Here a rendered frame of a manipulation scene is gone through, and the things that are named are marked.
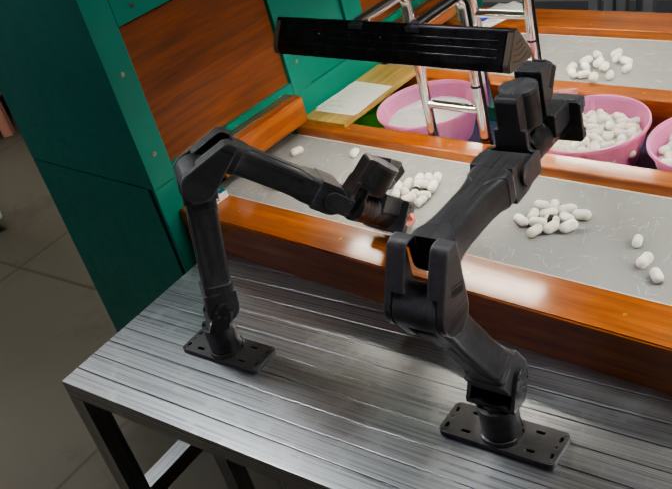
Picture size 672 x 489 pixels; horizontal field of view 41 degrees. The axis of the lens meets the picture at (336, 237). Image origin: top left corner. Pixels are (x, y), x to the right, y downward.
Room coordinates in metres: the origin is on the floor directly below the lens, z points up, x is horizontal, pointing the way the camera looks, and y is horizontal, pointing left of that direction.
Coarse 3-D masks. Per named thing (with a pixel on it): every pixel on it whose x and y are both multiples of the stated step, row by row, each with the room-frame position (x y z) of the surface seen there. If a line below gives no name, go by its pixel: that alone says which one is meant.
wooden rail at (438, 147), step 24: (360, 144) 1.99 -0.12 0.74; (384, 144) 1.93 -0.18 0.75; (408, 144) 1.88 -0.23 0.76; (432, 144) 1.84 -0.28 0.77; (456, 144) 1.81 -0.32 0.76; (480, 144) 1.77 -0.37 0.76; (552, 168) 1.59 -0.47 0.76; (576, 168) 1.56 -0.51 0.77; (600, 168) 1.53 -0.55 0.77; (624, 168) 1.50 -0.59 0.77; (648, 168) 1.48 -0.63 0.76; (648, 192) 1.43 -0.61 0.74
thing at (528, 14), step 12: (468, 0) 2.05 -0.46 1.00; (528, 0) 1.93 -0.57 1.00; (480, 12) 2.04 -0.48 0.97; (492, 12) 2.01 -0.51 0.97; (504, 12) 1.99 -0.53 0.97; (516, 12) 1.96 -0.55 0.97; (528, 12) 1.93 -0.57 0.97; (480, 24) 2.05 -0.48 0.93; (528, 24) 1.93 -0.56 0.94; (528, 36) 1.94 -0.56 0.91; (528, 60) 1.95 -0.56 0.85; (492, 96) 2.05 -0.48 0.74; (492, 108) 2.04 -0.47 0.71; (492, 120) 2.04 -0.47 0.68
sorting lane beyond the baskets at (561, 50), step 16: (544, 48) 2.24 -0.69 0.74; (560, 48) 2.21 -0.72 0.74; (576, 48) 2.18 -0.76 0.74; (592, 48) 2.15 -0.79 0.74; (608, 48) 2.13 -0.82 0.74; (624, 48) 2.10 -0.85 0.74; (640, 48) 2.07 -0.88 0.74; (656, 48) 2.04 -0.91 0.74; (400, 64) 2.43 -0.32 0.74; (560, 64) 2.12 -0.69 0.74; (592, 64) 2.06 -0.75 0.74; (640, 64) 1.98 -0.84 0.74; (656, 64) 1.96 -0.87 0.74; (576, 80) 2.00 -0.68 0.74; (608, 80) 1.95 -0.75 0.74; (624, 80) 1.92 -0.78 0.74; (640, 80) 1.90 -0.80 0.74; (656, 80) 1.88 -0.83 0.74
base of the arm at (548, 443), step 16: (448, 416) 1.07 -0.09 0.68; (464, 416) 1.06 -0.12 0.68; (480, 416) 0.99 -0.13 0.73; (496, 416) 0.97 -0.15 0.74; (512, 416) 0.97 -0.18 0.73; (448, 432) 1.03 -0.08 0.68; (464, 432) 1.02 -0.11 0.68; (480, 432) 1.00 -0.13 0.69; (496, 432) 0.97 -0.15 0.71; (512, 432) 0.97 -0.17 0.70; (528, 432) 0.98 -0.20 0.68; (544, 432) 0.98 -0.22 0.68; (560, 432) 0.97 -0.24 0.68; (496, 448) 0.97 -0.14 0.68; (512, 448) 0.96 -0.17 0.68; (528, 448) 0.95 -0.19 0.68; (544, 448) 0.94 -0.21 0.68; (560, 448) 0.94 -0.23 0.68; (544, 464) 0.92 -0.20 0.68
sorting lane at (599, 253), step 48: (288, 144) 2.12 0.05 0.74; (336, 144) 2.04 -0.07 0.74; (240, 192) 1.93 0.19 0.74; (528, 192) 1.56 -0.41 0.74; (576, 192) 1.51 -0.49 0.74; (624, 192) 1.46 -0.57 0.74; (480, 240) 1.44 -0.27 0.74; (528, 240) 1.39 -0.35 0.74; (576, 240) 1.35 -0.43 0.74; (624, 240) 1.31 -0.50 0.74; (624, 288) 1.18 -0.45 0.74
